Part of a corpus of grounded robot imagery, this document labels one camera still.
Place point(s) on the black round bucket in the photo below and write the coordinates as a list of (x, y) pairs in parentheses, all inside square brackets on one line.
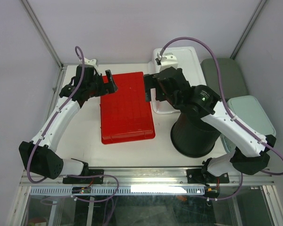
[(192, 137)]

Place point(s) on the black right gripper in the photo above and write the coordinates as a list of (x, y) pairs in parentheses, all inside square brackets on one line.
[(151, 82)]

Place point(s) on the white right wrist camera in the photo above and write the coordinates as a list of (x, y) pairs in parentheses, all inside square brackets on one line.
[(165, 61)]

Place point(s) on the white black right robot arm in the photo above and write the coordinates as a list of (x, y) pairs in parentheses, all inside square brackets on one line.
[(202, 120)]

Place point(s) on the dark green plastic tray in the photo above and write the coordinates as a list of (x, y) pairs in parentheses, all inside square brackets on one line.
[(233, 82)]

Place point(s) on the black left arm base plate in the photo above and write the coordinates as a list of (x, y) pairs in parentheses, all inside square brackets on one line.
[(92, 175)]

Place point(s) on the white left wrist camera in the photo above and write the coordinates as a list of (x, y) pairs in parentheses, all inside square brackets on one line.
[(89, 63)]

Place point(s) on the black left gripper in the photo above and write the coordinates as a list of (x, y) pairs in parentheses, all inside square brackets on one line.
[(107, 88)]

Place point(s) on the red plastic tray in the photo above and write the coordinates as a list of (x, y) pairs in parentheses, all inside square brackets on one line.
[(125, 116)]

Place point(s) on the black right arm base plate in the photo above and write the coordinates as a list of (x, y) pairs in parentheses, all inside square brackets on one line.
[(195, 176)]

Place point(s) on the white slotted cable duct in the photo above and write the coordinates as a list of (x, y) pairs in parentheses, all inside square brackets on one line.
[(121, 190)]

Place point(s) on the light teal perforated basket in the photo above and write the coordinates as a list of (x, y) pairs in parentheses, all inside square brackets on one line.
[(249, 110)]

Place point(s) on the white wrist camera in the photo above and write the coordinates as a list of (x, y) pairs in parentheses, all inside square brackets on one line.
[(165, 61), (89, 63)]

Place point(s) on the aluminium mounting rail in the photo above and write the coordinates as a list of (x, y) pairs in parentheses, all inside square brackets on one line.
[(157, 175)]

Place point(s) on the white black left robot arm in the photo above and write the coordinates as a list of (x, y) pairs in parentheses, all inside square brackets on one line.
[(39, 154)]

